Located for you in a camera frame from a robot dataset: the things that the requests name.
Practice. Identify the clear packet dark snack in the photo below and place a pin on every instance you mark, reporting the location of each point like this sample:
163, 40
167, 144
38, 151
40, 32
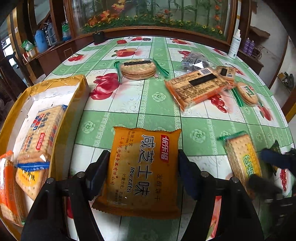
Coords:
195, 61

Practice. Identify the wooden low cabinet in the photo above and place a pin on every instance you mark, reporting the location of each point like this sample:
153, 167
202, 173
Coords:
47, 61

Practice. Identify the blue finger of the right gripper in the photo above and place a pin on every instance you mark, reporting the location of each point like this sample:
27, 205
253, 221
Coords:
283, 161
264, 188

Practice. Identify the white spray bottle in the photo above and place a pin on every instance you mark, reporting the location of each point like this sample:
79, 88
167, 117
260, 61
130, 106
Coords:
235, 44

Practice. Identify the yellow cheese biscuit pack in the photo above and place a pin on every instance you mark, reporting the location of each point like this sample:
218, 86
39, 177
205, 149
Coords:
142, 175

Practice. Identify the slim orange cracker pack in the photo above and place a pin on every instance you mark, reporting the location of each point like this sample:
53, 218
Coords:
228, 73

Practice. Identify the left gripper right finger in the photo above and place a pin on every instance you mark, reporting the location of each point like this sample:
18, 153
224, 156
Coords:
190, 174

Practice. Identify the purple bottles pair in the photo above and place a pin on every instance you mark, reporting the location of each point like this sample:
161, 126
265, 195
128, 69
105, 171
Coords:
248, 46

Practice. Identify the blue water jug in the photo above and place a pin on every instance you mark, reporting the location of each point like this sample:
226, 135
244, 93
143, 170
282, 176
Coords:
41, 42

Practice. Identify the yellow cardboard tray box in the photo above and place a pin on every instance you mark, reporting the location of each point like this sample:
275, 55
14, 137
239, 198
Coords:
71, 91

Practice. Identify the dark green snack packet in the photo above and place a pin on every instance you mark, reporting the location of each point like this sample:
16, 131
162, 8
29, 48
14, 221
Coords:
273, 154

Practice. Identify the green fruit pattern tablecloth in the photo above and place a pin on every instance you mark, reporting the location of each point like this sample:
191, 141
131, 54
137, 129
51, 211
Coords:
148, 104

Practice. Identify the green label square cracker pack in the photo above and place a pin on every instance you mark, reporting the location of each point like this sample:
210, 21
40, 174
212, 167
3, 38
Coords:
242, 157

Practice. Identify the small black cup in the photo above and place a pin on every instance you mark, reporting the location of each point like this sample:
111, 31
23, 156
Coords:
99, 37

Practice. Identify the orange cracker pack barcode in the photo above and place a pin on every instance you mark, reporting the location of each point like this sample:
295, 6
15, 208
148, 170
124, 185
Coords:
195, 87

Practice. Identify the round cracker pack green ends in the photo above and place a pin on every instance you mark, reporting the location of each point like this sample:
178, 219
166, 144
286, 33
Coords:
245, 95

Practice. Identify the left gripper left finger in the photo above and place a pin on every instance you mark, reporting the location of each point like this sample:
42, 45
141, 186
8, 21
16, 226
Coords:
96, 173

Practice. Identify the yellow square cracker pack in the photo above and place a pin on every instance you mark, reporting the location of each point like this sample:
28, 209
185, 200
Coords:
31, 182

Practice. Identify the green white bag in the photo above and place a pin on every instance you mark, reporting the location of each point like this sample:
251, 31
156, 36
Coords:
27, 45

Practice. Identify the floral glass partition screen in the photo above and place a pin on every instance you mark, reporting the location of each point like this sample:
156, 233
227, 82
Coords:
211, 18

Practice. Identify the blue edged soda cracker pack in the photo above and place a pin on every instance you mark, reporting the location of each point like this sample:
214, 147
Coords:
36, 150

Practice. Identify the round cracker pack black label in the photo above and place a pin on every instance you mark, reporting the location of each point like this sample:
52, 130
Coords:
139, 69

